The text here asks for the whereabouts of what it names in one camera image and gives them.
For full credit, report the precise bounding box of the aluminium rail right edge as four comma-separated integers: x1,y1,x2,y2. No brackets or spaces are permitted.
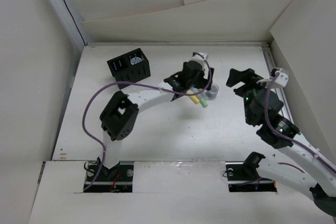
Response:
261,42,294,123

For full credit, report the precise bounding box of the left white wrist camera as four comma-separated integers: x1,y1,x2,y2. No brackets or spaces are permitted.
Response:
191,52,208,70

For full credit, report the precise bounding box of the green highlighter pen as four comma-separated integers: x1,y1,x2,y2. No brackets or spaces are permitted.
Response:
197,94,208,108

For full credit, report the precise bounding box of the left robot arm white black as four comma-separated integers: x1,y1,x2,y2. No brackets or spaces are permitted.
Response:
99,60,214,180

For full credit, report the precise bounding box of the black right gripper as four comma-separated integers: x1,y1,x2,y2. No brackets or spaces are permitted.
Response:
226,67,277,125

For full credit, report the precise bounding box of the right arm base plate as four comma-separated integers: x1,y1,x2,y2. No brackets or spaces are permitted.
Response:
222,162,277,193

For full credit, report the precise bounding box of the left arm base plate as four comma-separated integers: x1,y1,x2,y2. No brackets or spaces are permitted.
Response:
83,161,134,193

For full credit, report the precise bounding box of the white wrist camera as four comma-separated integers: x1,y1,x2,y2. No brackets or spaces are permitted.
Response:
191,52,208,70
270,68,289,89

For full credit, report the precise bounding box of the black slotted organizer box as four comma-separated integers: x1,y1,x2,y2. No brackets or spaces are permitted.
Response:
107,48,151,83

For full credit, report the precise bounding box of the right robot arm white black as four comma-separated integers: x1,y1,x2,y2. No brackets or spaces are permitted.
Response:
226,68,335,217

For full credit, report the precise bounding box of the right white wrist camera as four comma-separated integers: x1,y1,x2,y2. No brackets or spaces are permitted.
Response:
270,68,289,89

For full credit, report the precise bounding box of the yellow highlighter pen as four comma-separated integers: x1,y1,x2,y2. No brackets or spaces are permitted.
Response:
186,90,200,104

